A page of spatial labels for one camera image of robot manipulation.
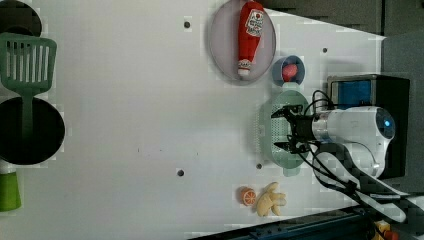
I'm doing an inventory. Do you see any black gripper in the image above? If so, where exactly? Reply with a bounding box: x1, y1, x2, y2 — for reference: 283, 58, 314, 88
271, 105, 315, 154

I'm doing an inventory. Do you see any mint green plastic strainer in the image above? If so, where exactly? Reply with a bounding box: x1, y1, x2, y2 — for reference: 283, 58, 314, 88
253, 83, 308, 177

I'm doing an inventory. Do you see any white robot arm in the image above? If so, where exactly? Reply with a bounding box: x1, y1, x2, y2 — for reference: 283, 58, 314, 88
271, 105, 423, 227

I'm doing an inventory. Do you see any pink plush strawberry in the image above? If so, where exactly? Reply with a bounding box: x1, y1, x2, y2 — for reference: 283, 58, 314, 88
282, 64, 298, 82

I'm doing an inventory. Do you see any small blue bowl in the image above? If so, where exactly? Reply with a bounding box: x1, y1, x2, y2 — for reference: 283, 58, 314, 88
272, 55, 305, 86

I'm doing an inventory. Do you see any orange slice toy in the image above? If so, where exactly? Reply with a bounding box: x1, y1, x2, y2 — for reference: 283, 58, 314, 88
239, 187, 256, 206

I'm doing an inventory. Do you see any black toaster oven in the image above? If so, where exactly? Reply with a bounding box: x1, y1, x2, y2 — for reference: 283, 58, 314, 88
327, 74, 410, 179

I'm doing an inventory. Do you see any grey round plate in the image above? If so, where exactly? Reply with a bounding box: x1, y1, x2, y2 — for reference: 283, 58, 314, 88
209, 0, 276, 84

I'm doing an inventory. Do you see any red plush ketchup bottle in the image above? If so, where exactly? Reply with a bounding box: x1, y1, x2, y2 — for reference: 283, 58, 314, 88
237, 0, 264, 77

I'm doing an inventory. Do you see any black round pan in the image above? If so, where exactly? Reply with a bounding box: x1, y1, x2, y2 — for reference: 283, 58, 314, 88
0, 97, 65, 165

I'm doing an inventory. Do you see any green slotted spatula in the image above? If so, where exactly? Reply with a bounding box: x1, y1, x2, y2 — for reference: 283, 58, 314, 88
1, 32, 57, 140

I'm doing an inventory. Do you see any green plastic cup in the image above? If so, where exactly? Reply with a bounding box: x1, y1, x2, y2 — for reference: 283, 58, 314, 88
0, 160, 21, 212

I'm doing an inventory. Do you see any black round burner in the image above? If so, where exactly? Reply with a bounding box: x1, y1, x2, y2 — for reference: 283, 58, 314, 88
0, 0, 42, 37

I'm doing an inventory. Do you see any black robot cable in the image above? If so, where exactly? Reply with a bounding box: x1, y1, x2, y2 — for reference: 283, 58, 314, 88
293, 89, 408, 221

